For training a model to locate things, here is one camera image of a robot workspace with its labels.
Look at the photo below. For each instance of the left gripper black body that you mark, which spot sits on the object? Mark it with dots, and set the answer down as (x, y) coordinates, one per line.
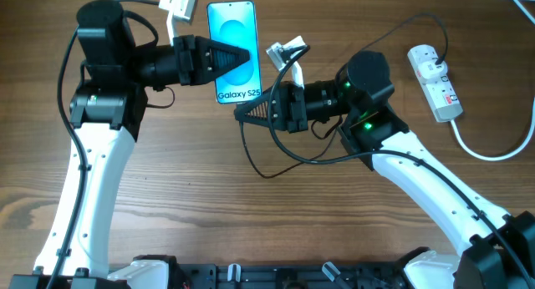
(185, 62)

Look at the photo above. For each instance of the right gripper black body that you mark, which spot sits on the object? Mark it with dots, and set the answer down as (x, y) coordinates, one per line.
(296, 106)

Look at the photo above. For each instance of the blue Galaxy S25 smartphone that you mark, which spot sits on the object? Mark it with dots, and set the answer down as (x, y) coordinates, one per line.
(235, 23)

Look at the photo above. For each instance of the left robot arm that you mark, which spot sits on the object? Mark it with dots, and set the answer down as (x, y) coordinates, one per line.
(103, 121)

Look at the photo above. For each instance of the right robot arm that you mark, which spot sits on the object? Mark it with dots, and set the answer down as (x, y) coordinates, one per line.
(493, 248)

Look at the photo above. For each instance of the white charger plug adapter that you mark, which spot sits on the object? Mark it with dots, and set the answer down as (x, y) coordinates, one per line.
(430, 71)

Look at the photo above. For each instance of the white power strip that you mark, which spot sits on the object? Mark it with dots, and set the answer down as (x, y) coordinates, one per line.
(440, 94)

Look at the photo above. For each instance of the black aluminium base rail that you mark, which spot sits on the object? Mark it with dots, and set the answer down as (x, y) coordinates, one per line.
(364, 275)

